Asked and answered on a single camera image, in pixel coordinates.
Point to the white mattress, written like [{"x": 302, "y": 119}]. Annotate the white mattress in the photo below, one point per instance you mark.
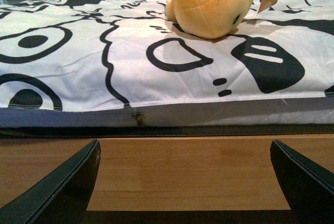
[{"x": 256, "y": 112}]

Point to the black and white duvet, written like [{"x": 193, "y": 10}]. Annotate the black and white duvet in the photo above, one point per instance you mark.
[{"x": 95, "y": 55}]

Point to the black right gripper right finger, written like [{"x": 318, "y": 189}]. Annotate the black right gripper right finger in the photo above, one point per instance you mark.
[{"x": 307, "y": 186}]

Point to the wooden bed frame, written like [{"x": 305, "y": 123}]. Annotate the wooden bed frame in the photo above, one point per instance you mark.
[{"x": 210, "y": 168}]

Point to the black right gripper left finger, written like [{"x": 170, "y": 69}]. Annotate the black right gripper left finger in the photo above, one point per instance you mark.
[{"x": 63, "y": 195}]

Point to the yellow plush dinosaur toy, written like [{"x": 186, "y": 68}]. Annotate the yellow plush dinosaur toy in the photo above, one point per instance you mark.
[{"x": 208, "y": 19}]

